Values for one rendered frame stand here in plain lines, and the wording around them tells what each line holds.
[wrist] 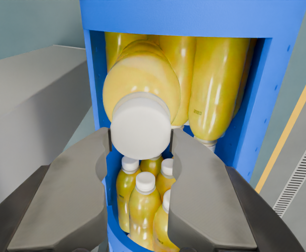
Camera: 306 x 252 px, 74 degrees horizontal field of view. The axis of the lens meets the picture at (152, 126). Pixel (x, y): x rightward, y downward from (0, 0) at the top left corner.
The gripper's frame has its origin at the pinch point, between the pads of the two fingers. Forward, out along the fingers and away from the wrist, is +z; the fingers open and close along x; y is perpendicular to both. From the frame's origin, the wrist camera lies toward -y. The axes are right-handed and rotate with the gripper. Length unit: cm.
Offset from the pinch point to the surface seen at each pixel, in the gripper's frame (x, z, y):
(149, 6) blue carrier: 0.5, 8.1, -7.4
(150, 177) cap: 1.4, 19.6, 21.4
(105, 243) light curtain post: -26, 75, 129
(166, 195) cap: 4.3, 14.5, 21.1
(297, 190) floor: 151, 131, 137
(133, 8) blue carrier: -0.9, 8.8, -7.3
